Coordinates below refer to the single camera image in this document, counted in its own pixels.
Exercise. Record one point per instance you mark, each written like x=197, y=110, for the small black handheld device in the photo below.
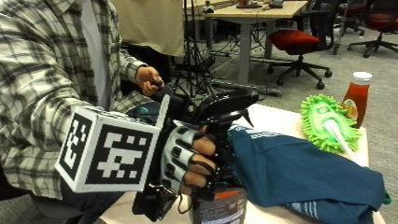
x=157, y=83

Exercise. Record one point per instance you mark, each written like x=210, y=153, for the black spray bottle orange label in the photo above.
x=225, y=104

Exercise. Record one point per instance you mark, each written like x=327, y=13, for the teal black wrist tracker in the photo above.
x=144, y=111

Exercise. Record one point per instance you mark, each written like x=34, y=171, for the black tripod stand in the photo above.
x=193, y=46

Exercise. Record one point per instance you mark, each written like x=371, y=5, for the white marker cube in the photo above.
x=117, y=155

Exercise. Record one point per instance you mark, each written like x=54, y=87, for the teal blue cloth garment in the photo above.
x=298, y=171

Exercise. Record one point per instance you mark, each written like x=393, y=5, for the the person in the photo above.
x=41, y=62

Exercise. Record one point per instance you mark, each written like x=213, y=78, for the small grey device on desk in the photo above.
x=208, y=7

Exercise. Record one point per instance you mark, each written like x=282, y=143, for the wooden desk grey legs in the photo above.
x=257, y=12

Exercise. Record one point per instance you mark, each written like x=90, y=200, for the black desk item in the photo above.
x=275, y=3
x=247, y=3

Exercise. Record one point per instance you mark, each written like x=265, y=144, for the red seat black office chair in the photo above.
x=294, y=40
x=379, y=21

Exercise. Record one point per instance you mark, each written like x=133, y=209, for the red ketchup bottle white cap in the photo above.
x=355, y=96

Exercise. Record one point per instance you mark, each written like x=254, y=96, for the black glove-mounted camera box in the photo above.
x=154, y=202

